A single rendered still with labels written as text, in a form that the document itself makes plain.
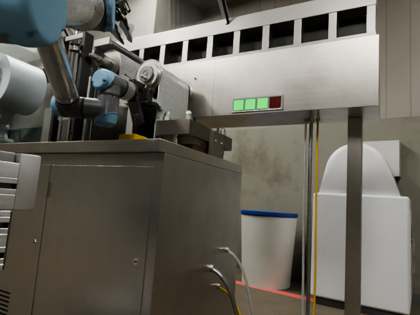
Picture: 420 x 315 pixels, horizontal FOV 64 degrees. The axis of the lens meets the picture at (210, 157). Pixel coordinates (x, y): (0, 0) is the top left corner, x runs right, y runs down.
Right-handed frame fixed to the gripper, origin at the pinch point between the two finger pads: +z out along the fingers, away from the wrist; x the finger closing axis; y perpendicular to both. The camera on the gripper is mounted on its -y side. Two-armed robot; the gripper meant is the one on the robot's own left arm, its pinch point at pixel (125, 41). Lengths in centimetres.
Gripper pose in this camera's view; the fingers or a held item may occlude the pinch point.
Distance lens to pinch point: 147.1
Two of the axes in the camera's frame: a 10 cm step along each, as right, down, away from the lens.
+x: -8.8, 0.0, 4.7
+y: 3.5, -6.6, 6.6
